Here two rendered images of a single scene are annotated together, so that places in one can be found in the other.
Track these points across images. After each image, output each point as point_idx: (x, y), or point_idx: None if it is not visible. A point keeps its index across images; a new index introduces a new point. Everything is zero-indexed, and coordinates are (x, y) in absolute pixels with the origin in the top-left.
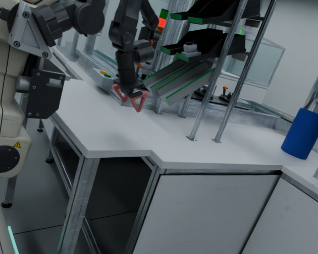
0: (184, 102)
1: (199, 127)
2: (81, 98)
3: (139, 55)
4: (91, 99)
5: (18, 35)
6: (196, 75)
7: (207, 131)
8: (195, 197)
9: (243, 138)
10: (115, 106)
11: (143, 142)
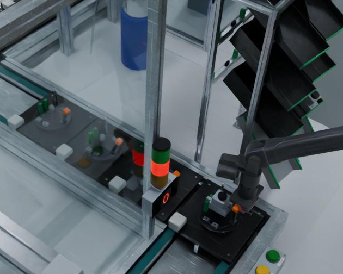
0: (199, 159)
1: (213, 146)
2: (335, 266)
3: None
4: (319, 259)
5: None
6: None
7: (214, 137)
8: None
9: (171, 104)
10: (294, 231)
11: None
